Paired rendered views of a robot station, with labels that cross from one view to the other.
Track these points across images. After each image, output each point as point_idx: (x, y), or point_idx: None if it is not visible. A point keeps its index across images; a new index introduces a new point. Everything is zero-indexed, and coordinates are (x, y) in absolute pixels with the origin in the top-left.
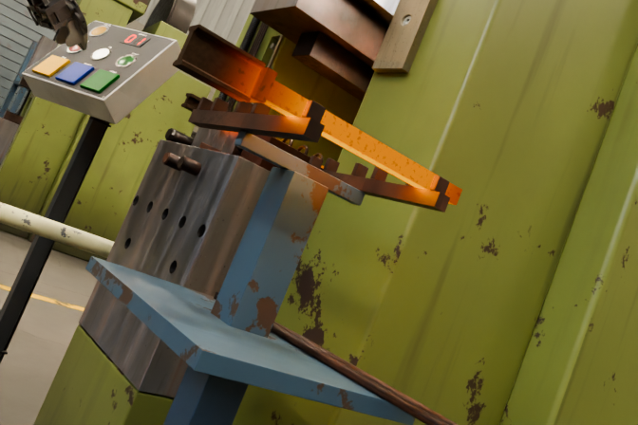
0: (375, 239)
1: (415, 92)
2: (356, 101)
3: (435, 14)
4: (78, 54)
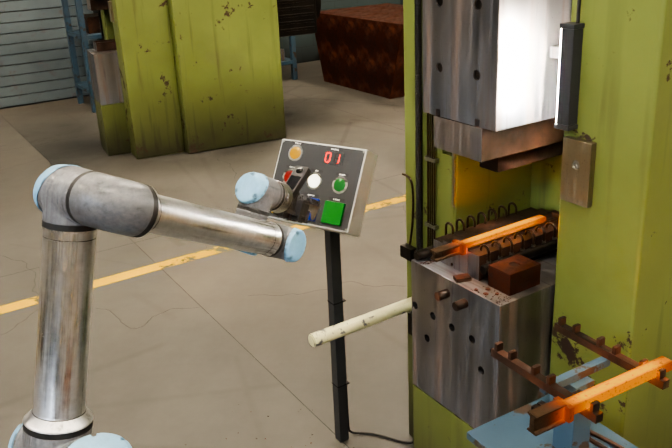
0: (610, 329)
1: (603, 225)
2: None
3: (598, 160)
4: None
